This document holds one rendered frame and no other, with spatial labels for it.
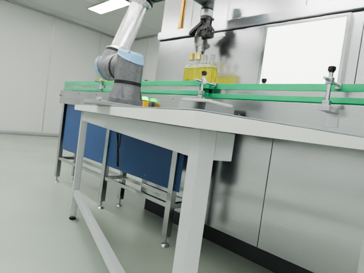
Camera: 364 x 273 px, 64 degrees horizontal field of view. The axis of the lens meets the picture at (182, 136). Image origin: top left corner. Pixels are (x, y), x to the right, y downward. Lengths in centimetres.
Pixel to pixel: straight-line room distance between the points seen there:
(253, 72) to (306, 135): 106
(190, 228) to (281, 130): 28
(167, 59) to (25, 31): 542
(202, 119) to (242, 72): 127
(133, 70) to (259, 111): 63
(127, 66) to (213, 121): 76
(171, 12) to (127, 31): 101
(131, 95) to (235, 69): 79
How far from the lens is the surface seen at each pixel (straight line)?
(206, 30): 185
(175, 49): 227
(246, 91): 155
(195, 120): 53
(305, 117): 137
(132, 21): 148
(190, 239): 63
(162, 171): 178
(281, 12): 179
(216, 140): 61
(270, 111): 144
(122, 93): 124
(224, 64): 188
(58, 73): 757
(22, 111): 732
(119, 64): 128
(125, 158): 208
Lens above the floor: 72
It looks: 3 degrees down
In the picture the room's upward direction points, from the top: 8 degrees clockwise
